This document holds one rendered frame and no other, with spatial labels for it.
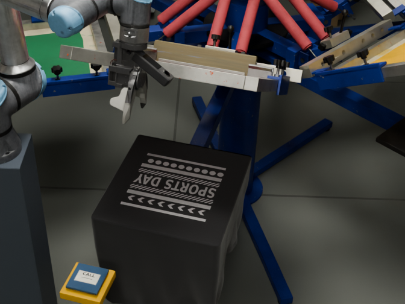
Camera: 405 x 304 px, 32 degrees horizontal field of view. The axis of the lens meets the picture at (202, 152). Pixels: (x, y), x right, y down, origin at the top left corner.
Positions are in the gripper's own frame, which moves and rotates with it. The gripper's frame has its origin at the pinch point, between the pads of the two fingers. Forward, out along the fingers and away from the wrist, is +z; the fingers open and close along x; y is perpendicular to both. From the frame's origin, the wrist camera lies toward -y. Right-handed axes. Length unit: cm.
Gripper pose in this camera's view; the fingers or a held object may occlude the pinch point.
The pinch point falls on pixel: (135, 116)
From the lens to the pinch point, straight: 190.5
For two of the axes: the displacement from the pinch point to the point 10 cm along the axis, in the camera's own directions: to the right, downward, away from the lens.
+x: -2.5, 3.4, -9.1
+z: -1.1, 9.2, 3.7
